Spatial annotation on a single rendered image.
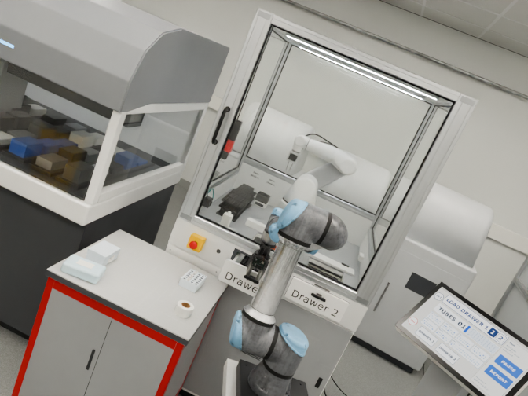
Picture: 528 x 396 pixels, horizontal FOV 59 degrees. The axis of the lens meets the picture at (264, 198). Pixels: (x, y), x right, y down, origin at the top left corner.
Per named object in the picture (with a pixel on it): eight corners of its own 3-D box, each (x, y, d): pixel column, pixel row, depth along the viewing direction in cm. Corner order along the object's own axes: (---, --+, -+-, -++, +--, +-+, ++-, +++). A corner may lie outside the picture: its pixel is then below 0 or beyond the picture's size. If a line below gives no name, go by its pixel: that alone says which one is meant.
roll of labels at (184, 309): (190, 320, 188) (193, 312, 187) (174, 315, 187) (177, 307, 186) (191, 310, 195) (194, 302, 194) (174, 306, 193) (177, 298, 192)
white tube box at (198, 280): (194, 293, 209) (197, 286, 208) (177, 284, 210) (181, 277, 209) (203, 283, 221) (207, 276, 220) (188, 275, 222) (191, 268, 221)
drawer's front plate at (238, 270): (274, 306, 214) (284, 287, 211) (217, 279, 217) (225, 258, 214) (275, 305, 216) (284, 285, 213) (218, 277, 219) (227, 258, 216)
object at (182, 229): (354, 332, 226) (368, 308, 223) (167, 242, 236) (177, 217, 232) (356, 265, 318) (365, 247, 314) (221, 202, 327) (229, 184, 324)
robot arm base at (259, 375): (292, 406, 159) (305, 383, 157) (253, 398, 154) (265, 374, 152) (280, 375, 173) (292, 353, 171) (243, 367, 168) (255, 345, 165)
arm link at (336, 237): (366, 224, 153) (319, 235, 200) (335, 210, 151) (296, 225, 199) (354, 257, 150) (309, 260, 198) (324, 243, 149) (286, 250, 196)
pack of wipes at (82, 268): (104, 275, 194) (108, 265, 193) (95, 285, 185) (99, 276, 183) (69, 262, 193) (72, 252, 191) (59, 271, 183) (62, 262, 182)
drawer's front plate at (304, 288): (339, 323, 225) (349, 304, 222) (284, 296, 228) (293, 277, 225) (339, 321, 227) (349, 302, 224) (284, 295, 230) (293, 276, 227)
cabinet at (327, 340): (291, 457, 247) (357, 334, 226) (119, 368, 257) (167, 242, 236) (309, 361, 339) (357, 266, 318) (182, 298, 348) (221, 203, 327)
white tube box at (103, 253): (102, 267, 198) (105, 257, 197) (84, 258, 199) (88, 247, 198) (117, 258, 210) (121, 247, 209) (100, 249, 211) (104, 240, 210)
